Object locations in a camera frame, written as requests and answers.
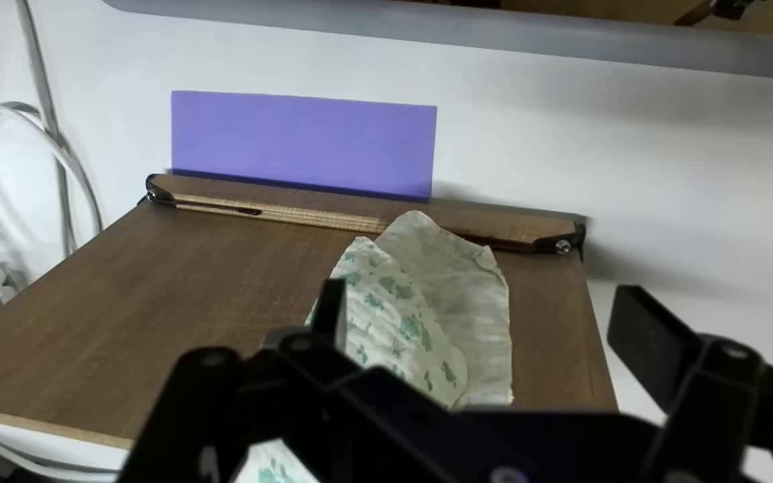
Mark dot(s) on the white green patterned cloth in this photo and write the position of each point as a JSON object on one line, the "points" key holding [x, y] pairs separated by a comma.
{"points": [[443, 304]]}

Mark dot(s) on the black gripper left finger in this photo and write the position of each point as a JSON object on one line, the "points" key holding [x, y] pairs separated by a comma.
{"points": [[227, 405]]}

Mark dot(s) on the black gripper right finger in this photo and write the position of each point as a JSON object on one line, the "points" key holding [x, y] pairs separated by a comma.
{"points": [[725, 405]]}

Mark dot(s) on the wooden book stand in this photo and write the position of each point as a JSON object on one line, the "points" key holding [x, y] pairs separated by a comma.
{"points": [[181, 304]]}

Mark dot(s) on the purple paper sheet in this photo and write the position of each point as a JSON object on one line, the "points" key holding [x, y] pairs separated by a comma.
{"points": [[307, 143]]}

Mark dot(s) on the grey desk edge panel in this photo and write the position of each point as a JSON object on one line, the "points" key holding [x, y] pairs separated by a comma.
{"points": [[494, 32]]}

